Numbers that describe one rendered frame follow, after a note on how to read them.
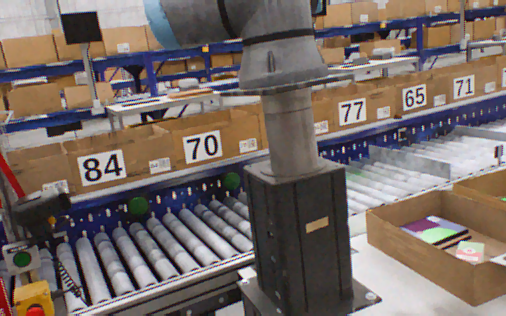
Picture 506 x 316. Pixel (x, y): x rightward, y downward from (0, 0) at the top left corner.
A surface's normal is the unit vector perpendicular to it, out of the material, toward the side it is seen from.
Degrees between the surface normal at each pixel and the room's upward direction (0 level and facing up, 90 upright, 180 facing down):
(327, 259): 90
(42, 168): 90
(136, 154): 90
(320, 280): 90
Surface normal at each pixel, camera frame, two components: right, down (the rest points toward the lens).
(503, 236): -0.93, 0.18
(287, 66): 0.02, -0.15
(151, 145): 0.45, 0.18
